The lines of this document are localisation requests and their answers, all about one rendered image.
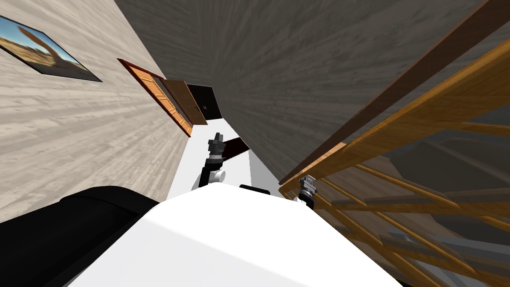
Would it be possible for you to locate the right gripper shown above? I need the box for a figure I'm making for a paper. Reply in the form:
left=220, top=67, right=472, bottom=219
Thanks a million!
left=299, top=175, right=318, bottom=195

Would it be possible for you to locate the orange panelled door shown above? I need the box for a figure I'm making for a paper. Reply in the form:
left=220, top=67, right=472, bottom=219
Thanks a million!
left=117, top=58, right=194, bottom=138

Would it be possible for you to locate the desert landscape wall picture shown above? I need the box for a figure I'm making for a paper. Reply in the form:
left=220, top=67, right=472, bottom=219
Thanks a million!
left=0, top=15, right=103, bottom=83

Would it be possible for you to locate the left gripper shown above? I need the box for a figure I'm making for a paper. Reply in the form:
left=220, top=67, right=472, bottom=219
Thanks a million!
left=207, top=133, right=227, bottom=161

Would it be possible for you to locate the brown wooden door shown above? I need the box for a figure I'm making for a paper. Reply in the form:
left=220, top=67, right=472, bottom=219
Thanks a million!
left=160, top=79, right=208, bottom=126

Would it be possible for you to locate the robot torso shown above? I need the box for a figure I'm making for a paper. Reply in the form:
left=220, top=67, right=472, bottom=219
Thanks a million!
left=65, top=181, right=404, bottom=287

